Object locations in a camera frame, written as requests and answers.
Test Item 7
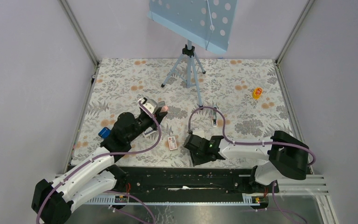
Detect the pink mini stapler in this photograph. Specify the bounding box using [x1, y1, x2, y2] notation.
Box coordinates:
[161, 105, 169, 112]

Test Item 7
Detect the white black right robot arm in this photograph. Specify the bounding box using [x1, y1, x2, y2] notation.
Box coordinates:
[184, 131, 310, 192]

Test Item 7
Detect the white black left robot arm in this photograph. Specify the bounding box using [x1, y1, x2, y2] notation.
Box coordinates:
[31, 105, 168, 224]

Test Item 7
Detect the blue playing card box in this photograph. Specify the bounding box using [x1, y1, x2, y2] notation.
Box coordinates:
[143, 128, 156, 138]

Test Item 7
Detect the red white staple box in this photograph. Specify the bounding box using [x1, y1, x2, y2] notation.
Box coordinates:
[167, 136, 178, 151]

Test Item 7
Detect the blue small box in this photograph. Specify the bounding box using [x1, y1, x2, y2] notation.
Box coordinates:
[98, 127, 110, 139]

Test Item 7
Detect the floral patterned table mat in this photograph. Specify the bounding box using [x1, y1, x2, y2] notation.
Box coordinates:
[70, 58, 292, 167]

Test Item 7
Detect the yellow red small toy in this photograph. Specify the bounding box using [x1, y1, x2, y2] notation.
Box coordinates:
[252, 87, 263, 99]

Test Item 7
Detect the blue music stand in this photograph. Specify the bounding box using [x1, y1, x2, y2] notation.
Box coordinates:
[148, 0, 238, 107]

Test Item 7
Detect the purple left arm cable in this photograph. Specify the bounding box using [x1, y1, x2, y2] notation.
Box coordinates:
[35, 99, 163, 224]

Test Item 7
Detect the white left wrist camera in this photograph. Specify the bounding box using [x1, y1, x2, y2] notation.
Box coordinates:
[138, 97, 165, 114]

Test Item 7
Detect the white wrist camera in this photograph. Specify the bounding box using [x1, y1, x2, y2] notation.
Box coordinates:
[138, 97, 165, 114]
[192, 128, 205, 138]

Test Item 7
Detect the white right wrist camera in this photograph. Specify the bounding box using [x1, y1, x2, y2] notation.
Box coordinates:
[192, 128, 205, 138]

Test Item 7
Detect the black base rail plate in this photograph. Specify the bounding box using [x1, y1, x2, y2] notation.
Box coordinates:
[107, 165, 279, 199]

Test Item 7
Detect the grey cable duct strip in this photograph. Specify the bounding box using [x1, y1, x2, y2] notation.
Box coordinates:
[85, 193, 269, 206]

